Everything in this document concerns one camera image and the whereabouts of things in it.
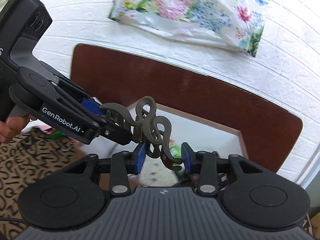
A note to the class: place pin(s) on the floral plastic bag on wall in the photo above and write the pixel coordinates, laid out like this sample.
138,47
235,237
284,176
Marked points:
230,24

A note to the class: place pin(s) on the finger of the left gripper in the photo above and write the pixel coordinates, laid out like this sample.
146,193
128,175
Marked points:
93,106

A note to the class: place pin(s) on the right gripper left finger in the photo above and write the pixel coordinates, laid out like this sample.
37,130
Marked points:
125,163

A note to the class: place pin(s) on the person's left hand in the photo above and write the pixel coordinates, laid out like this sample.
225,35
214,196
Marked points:
13,127

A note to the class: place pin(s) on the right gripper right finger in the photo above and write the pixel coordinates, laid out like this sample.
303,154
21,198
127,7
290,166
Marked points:
202,163

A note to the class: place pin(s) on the dark brown wooden headboard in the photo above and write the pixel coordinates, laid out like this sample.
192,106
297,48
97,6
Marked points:
269,131

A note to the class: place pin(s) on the pink cardboard storage box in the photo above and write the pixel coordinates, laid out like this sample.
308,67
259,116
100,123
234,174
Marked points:
200,134

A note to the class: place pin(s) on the grey wavy hair claw clip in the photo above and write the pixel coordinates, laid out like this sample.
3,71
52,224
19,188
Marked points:
148,128

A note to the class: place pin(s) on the green white bottle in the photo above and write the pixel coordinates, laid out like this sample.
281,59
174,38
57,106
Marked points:
175,151

